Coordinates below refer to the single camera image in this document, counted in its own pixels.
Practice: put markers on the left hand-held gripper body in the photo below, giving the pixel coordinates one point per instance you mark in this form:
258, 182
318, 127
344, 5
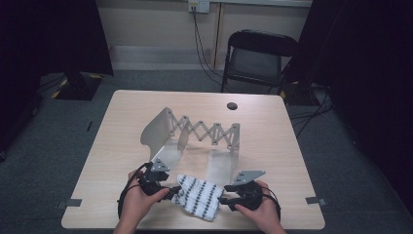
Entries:
154, 180

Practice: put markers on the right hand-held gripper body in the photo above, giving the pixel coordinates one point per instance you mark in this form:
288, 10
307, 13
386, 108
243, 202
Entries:
250, 195

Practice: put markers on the white knit cloth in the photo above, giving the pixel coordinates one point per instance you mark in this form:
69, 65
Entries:
198, 198

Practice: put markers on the expandable grey metal bookend rack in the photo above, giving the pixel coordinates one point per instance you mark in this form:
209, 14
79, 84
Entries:
159, 133

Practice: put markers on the person's right hand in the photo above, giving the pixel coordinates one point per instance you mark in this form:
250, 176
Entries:
266, 214

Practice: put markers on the person's left hand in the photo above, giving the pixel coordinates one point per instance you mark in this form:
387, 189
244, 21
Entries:
136, 204

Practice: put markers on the grey tape strip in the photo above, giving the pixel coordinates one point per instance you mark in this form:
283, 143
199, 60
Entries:
69, 203
315, 201

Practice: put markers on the black stand base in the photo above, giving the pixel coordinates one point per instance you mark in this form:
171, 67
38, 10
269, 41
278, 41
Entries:
78, 87

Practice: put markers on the black folding chair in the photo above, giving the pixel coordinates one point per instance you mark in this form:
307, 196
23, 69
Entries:
256, 65

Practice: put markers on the black curtain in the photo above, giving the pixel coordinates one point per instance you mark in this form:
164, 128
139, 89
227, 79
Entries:
367, 65
48, 39

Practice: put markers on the white wall socket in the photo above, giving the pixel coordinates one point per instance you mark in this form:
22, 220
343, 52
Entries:
198, 6

